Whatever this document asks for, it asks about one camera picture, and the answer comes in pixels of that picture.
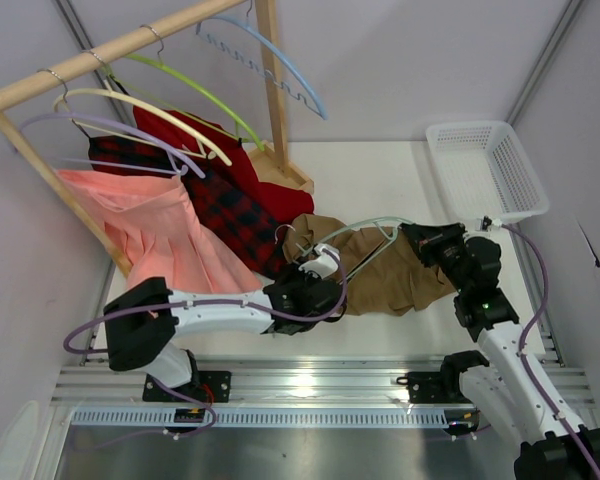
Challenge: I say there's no sage green plastic hanger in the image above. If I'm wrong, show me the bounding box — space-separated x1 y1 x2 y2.
281 214 410 280

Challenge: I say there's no lime green plastic hanger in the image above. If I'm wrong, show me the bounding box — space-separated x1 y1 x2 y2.
82 49 266 152

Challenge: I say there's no light blue plastic hanger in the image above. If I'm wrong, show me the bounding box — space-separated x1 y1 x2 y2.
195 1 328 120

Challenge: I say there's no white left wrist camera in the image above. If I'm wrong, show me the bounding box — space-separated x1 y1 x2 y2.
299 243 340 279

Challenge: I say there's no lilac plastic hanger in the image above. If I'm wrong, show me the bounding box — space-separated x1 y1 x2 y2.
18 112 206 179

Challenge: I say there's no red black plaid skirt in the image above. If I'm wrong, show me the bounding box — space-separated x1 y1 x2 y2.
87 135 294 280

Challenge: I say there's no white slotted cable duct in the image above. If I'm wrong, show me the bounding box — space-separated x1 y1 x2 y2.
71 406 480 429

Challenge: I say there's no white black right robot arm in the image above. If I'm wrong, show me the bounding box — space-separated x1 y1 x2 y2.
400 223 600 479

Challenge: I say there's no cream plastic hanger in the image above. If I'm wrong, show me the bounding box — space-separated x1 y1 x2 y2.
53 69 232 169

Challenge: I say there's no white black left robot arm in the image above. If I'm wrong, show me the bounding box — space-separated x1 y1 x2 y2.
104 260 347 388

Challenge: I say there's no tan brown skirt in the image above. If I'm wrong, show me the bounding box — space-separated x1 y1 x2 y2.
282 213 459 317

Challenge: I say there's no wooden clothes rack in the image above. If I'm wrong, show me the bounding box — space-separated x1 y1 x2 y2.
0 0 315 275

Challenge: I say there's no aluminium mounting rail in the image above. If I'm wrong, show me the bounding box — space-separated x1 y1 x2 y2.
49 354 594 409

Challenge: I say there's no pink skirt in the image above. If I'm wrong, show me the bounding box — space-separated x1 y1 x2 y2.
57 170 262 294

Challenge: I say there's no white plastic basket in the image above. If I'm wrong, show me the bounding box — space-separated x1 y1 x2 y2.
426 120 550 224

